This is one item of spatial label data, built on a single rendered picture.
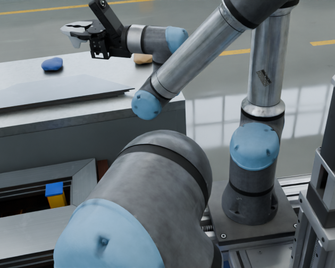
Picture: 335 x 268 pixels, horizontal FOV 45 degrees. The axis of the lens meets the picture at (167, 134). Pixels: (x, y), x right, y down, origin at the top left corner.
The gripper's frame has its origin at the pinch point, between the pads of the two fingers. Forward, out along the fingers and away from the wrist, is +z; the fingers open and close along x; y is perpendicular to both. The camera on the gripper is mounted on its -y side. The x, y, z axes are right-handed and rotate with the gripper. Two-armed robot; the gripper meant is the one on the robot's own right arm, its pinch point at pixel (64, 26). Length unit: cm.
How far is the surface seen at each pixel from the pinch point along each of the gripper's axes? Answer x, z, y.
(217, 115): 167, -3, 170
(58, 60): 47, 43, 45
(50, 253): -39, 1, 56
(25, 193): -17, 26, 61
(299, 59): 289, -62, 186
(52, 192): -17, 12, 55
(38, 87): 22, 37, 42
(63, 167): -3, 17, 59
